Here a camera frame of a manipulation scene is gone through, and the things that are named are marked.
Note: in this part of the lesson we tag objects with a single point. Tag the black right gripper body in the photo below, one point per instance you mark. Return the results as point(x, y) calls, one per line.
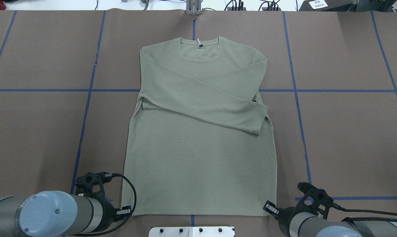
point(284, 215)

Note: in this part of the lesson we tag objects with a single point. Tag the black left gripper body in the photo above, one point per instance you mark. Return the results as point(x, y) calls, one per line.
point(109, 209)

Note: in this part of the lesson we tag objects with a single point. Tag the olive green long-sleeve shirt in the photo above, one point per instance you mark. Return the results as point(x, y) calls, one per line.
point(200, 140)

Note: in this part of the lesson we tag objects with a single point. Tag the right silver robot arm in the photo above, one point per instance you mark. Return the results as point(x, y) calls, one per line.
point(309, 218)

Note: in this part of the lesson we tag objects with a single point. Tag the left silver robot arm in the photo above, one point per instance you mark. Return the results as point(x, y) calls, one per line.
point(86, 213)

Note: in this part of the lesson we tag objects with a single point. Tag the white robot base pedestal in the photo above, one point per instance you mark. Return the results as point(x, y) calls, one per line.
point(193, 231)

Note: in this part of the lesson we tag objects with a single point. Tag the aluminium frame post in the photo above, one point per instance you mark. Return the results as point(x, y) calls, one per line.
point(193, 7)

